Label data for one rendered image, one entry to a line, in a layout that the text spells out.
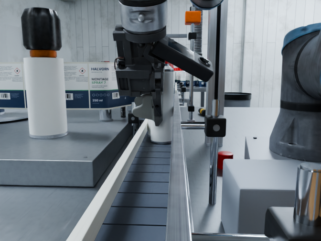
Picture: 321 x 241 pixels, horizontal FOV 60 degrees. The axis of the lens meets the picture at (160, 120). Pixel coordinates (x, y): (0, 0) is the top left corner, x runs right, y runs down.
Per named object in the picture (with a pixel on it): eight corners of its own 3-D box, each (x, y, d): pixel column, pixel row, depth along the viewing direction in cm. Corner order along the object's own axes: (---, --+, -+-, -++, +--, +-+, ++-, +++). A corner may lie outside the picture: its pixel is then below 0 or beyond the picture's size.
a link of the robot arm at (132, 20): (167, -9, 46) (166, 8, 40) (168, 19, 49) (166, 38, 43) (122, -8, 46) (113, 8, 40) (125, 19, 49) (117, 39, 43)
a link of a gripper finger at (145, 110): (135, 124, 60) (131, 88, 54) (163, 125, 59) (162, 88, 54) (133, 134, 57) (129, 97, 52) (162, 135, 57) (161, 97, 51)
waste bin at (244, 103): (248, 131, 499) (250, 92, 488) (250, 137, 447) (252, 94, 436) (217, 129, 512) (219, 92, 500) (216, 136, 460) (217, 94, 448)
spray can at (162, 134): (154, 138, 67) (153, 49, 63) (175, 139, 65) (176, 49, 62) (147, 143, 62) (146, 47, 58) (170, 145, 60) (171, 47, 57)
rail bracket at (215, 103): (175, 198, 46) (176, 98, 43) (220, 199, 46) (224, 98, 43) (175, 207, 43) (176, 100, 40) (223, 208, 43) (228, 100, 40)
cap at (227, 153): (230, 164, 63) (230, 150, 62) (234, 169, 60) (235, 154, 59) (215, 164, 63) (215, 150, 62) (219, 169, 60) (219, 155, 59)
